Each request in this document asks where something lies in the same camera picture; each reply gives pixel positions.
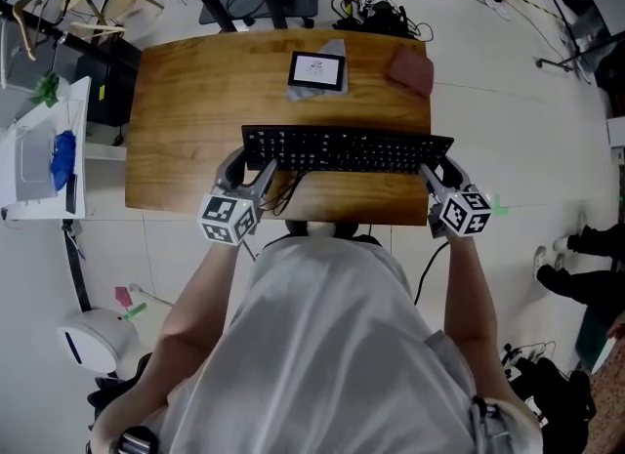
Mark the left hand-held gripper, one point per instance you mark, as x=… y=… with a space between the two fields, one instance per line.
x=227 y=218

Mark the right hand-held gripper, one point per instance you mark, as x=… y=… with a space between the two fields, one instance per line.
x=464 y=213

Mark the black keyboard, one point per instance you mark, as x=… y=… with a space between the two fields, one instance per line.
x=342 y=149

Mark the person's left forearm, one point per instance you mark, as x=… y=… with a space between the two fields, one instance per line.
x=200 y=305

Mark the person's right forearm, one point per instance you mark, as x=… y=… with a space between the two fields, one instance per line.
x=469 y=291

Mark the green floor tape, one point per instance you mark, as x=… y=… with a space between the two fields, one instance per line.
x=498 y=205

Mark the grey cloth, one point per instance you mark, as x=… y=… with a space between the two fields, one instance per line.
x=303 y=94

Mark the reddish brown cloth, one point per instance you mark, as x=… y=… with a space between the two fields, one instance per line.
x=411 y=70

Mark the black framed tablet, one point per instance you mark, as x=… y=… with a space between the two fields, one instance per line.
x=316 y=69

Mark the black computer tower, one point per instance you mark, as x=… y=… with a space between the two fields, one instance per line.
x=105 y=91

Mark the pink tag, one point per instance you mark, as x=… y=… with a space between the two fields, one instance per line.
x=123 y=296

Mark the green marker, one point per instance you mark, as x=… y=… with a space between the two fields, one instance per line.
x=136 y=311

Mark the blue cloth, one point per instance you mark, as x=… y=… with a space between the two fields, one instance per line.
x=63 y=156

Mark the person's white shirt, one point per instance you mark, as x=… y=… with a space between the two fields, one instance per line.
x=322 y=354

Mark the black metal stand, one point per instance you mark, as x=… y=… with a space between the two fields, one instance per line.
x=581 y=27

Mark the wooden clothes hanger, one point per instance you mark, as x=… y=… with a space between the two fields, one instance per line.
x=95 y=27

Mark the white shelf cart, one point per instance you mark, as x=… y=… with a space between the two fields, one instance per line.
x=34 y=159

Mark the green plant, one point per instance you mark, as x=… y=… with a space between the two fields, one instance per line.
x=46 y=88

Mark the white round appliance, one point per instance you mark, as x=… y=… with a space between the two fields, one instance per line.
x=97 y=340

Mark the black bag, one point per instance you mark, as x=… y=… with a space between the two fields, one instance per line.
x=556 y=388

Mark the patterned fabric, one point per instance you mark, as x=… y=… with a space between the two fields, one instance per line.
x=610 y=393

